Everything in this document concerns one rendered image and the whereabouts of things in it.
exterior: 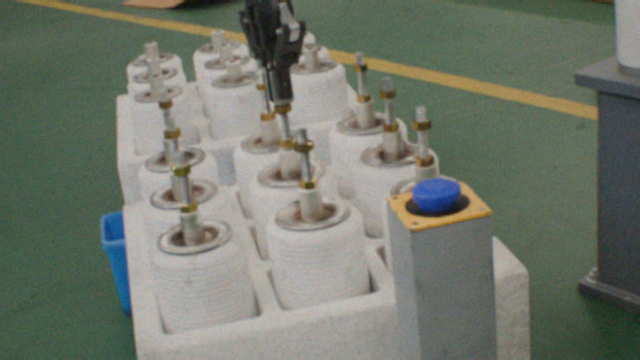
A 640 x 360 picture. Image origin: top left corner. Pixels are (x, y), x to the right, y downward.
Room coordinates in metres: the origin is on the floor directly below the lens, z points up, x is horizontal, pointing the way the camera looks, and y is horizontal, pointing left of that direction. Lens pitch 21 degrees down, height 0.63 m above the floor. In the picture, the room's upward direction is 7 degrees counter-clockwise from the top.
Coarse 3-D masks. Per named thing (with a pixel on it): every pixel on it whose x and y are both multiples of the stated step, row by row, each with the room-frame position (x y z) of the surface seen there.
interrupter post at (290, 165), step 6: (282, 150) 1.00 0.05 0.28; (282, 156) 1.00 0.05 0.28; (288, 156) 0.99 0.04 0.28; (294, 156) 1.00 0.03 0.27; (282, 162) 1.00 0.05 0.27; (288, 162) 0.99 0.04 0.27; (294, 162) 1.00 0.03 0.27; (300, 162) 1.00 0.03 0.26; (282, 168) 1.00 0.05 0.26; (288, 168) 1.00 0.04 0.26; (294, 168) 1.00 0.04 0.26; (300, 168) 1.00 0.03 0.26; (282, 174) 1.00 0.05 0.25; (288, 174) 1.00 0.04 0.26; (294, 174) 1.00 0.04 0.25; (300, 174) 1.00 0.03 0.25
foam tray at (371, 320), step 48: (144, 240) 1.04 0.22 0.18; (384, 240) 0.96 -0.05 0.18; (144, 288) 0.91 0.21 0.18; (384, 288) 0.85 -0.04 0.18; (528, 288) 0.85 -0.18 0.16; (144, 336) 0.81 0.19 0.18; (192, 336) 0.80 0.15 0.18; (240, 336) 0.80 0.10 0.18; (288, 336) 0.80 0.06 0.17; (336, 336) 0.81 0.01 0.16; (384, 336) 0.82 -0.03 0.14; (528, 336) 0.85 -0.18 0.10
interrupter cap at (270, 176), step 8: (312, 160) 1.03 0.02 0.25; (264, 168) 1.02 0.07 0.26; (272, 168) 1.02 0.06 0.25; (280, 168) 1.02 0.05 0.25; (312, 168) 1.01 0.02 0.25; (320, 168) 1.01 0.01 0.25; (264, 176) 1.00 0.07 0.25; (272, 176) 1.00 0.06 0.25; (280, 176) 1.00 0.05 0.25; (320, 176) 0.98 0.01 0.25; (264, 184) 0.98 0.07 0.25; (272, 184) 0.97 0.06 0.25; (280, 184) 0.97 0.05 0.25; (288, 184) 0.97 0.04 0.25; (296, 184) 0.97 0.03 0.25
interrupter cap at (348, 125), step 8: (376, 112) 1.17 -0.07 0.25; (344, 120) 1.16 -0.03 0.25; (352, 120) 1.16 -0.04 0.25; (376, 120) 1.15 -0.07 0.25; (384, 120) 1.14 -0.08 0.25; (336, 128) 1.13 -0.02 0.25; (344, 128) 1.13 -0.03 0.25; (352, 128) 1.13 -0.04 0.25; (360, 128) 1.13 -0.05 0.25; (368, 128) 1.13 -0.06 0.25; (376, 128) 1.12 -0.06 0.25
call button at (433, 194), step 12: (432, 180) 0.75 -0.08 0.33; (444, 180) 0.74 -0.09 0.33; (420, 192) 0.72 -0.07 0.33; (432, 192) 0.72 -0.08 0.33; (444, 192) 0.72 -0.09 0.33; (456, 192) 0.72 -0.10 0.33; (420, 204) 0.72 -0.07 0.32; (432, 204) 0.71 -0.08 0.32; (444, 204) 0.71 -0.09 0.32; (456, 204) 0.73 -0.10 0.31
